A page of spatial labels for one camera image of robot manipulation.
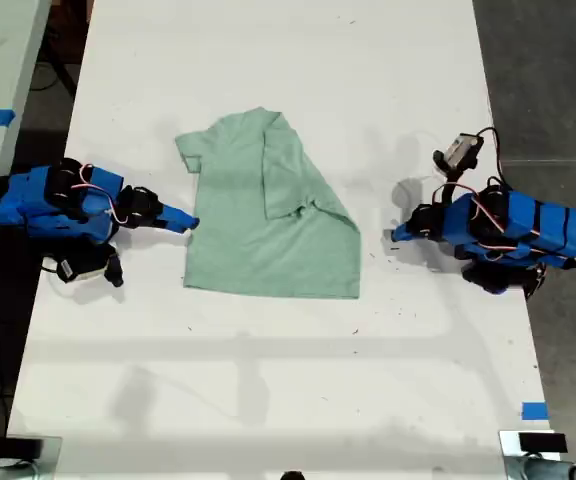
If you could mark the pale green T-shirt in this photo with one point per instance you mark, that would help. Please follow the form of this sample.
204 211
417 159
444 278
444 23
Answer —
268 250

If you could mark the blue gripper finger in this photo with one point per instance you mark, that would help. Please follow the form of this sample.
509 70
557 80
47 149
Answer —
178 214
405 238
175 225
405 230

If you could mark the grey metal pipe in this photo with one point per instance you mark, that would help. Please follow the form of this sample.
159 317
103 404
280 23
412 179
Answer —
553 470
13 472

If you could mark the short blue tape strip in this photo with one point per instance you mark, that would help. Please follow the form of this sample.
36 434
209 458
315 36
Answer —
534 411

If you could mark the shiny metal plate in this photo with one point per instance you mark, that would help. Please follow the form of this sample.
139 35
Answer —
508 442
52 450

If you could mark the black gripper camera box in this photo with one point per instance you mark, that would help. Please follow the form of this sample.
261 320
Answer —
85 270
460 150

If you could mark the small black box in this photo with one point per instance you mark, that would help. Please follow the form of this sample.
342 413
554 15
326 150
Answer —
24 446
542 442

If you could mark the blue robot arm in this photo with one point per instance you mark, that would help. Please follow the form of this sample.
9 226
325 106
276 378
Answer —
28 200
528 225

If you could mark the black camera stalk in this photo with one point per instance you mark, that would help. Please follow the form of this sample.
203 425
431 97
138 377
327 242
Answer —
450 182

